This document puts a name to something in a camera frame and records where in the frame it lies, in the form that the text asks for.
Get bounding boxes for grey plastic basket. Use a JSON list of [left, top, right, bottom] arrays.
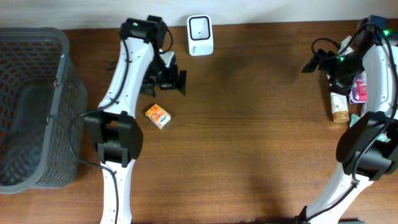
[[1, 27, 88, 194]]

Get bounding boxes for green wipes pack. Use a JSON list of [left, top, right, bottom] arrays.
[[349, 114, 361, 127]]

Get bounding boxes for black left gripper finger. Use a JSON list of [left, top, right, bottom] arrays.
[[178, 70, 187, 96], [139, 85, 156, 97]]

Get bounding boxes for white barcode scanner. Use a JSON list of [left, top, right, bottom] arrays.
[[187, 14, 214, 57]]

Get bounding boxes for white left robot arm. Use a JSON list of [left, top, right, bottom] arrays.
[[84, 16, 187, 223]]

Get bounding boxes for red purple tissue pack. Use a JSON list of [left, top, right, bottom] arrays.
[[349, 72, 367, 104]]

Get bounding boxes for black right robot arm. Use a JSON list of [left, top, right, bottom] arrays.
[[294, 15, 397, 223]]

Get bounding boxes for orange tissue pack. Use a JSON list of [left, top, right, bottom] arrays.
[[145, 104, 171, 129]]

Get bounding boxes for white Pantene tube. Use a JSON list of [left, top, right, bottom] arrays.
[[330, 92, 349, 123]]

